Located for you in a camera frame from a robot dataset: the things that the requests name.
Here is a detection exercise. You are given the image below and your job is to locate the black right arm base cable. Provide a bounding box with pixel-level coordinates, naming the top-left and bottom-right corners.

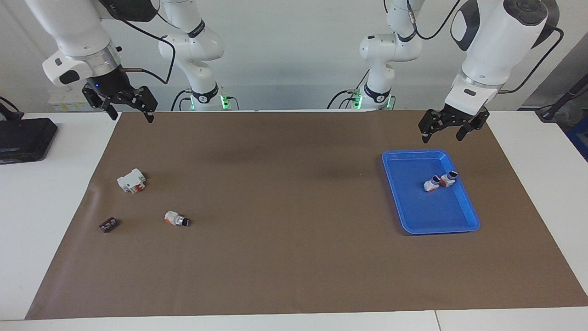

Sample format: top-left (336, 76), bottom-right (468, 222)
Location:
top-left (171, 90), bottom-right (192, 112)

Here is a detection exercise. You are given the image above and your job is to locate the black cable beside box device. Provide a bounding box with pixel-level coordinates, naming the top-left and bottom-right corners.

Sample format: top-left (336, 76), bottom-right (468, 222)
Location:
top-left (0, 97), bottom-right (23, 121)

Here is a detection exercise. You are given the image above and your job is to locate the brown table mat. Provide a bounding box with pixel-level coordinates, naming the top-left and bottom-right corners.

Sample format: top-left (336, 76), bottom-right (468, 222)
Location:
top-left (25, 110), bottom-right (588, 320)

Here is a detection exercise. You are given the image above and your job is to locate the black arm base cable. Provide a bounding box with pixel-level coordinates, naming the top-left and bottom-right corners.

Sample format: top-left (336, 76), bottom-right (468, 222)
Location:
top-left (327, 69), bottom-right (371, 110)
top-left (171, 90), bottom-right (192, 112)

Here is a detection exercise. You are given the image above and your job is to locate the black box device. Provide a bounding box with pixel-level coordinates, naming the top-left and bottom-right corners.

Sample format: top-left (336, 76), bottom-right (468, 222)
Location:
top-left (0, 117), bottom-right (59, 164)

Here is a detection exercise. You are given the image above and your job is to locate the black left arm base cable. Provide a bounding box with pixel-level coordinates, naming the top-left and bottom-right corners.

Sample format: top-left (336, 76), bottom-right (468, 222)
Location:
top-left (327, 69), bottom-right (371, 110)

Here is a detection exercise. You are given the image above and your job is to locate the blue plastic tray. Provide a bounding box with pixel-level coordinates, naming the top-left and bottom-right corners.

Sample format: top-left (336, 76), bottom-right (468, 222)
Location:
top-left (382, 149), bottom-right (481, 235)

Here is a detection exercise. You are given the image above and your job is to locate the black tripod stand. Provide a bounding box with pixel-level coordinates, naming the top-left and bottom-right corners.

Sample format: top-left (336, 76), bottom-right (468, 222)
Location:
top-left (535, 74), bottom-right (588, 123)

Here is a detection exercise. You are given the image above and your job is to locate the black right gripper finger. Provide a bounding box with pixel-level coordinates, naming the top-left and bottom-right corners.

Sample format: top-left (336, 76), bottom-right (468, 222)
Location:
top-left (83, 86), bottom-right (118, 121)
top-left (123, 86), bottom-right (159, 123)

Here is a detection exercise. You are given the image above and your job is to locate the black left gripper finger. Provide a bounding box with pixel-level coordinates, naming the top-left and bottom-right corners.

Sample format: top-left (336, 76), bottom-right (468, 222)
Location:
top-left (419, 109), bottom-right (448, 144)
top-left (456, 108), bottom-right (490, 141)

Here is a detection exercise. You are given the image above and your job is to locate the blue crate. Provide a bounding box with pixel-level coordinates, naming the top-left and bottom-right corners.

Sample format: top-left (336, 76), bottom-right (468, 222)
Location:
top-left (566, 124), bottom-right (588, 162)

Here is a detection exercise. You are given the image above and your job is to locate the white circuit breaker red lever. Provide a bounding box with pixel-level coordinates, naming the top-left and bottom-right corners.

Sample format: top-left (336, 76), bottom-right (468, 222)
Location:
top-left (117, 168), bottom-right (147, 194)

